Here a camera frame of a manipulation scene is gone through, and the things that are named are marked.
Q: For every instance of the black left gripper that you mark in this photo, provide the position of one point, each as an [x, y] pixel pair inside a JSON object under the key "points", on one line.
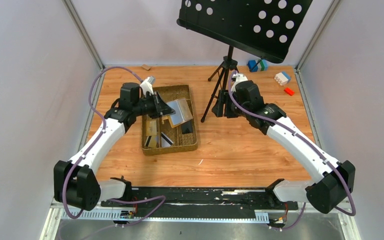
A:
{"points": [[158, 105]]}

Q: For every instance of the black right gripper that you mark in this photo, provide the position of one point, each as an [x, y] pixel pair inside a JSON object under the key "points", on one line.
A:
{"points": [[221, 107]]}

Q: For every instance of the yellow leather card holder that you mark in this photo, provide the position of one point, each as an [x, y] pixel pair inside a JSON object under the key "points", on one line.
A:
{"points": [[182, 113]]}

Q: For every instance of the beige illustrated card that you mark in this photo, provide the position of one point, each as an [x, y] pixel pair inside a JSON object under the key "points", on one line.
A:
{"points": [[151, 128]]}

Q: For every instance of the dark grey card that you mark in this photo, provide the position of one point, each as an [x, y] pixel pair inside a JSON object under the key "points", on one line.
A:
{"points": [[187, 127]]}

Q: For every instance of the white card with black stripe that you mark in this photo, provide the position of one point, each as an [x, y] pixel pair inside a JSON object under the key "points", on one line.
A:
{"points": [[151, 141]]}

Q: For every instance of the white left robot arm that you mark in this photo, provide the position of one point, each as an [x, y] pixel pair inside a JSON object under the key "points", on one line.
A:
{"points": [[75, 182]]}

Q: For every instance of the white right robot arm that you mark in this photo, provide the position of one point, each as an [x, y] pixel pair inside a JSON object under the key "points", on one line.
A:
{"points": [[332, 181]]}

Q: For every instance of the woven straw divided tray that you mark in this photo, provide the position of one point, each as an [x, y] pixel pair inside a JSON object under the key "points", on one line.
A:
{"points": [[182, 142]]}

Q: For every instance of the small wooden block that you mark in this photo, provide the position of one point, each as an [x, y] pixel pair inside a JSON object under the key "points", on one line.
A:
{"points": [[146, 67]]}

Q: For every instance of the blue green toy block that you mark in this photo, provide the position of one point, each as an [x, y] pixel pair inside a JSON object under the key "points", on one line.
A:
{"points": [[259, 65]]}

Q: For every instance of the white blue toy block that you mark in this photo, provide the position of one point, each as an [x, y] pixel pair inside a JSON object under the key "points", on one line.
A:
{"points": [[282, 78]]}

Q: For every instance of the red toy block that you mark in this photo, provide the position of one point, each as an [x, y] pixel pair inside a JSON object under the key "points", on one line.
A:
{"points": [[289, 91]]}

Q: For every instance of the black music stand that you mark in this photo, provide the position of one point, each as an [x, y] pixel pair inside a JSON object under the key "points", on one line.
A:
{"points": [[263, 28]]}

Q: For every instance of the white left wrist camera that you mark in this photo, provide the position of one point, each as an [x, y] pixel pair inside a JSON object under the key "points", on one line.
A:
{"points": [[147, 86]]}

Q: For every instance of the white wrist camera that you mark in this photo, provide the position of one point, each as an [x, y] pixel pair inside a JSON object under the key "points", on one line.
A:
{"points": [[147, 86], [238, 78]]}

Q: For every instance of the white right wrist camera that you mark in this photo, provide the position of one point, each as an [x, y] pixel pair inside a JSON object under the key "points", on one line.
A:
{"points": [[238, 78]]}

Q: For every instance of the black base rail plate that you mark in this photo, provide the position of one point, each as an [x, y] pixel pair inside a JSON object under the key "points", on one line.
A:
{"points": [[211, 202]]}

